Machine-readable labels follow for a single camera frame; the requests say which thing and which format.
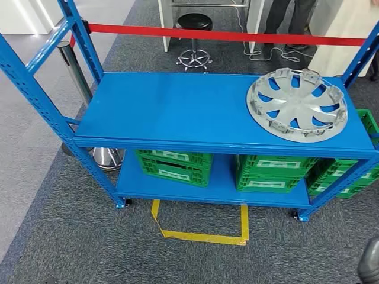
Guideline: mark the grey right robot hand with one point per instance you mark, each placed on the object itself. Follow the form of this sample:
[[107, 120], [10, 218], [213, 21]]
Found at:
[[370, 262]]

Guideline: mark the silver wheel hubcap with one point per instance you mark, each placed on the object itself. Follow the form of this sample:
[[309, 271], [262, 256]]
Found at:
[[296, 106]]

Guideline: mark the blue metal shelf rack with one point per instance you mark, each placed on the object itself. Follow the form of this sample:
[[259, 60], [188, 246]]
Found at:
[[165, 106]]

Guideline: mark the yellow floor tape square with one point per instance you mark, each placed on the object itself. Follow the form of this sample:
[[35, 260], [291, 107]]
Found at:
[[201, 237]]

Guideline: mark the person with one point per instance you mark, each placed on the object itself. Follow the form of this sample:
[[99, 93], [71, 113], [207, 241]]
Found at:
[[340, 39], [276, 15]]

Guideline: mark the red barrier belt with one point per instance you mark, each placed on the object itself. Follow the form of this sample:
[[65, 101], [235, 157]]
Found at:
[[207, 35]]

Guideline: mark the black round stool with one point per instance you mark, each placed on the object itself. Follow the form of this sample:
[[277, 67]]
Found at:
[[194, 21]]

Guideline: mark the white desk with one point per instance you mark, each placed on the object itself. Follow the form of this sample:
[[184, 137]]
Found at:
[[164, 23]]

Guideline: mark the chrome stanchion post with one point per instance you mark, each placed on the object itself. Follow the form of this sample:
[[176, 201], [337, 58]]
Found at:
[[76, 76]]

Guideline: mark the dark stanchion post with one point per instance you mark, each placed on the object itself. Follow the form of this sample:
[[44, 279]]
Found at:
[[86, 26]]

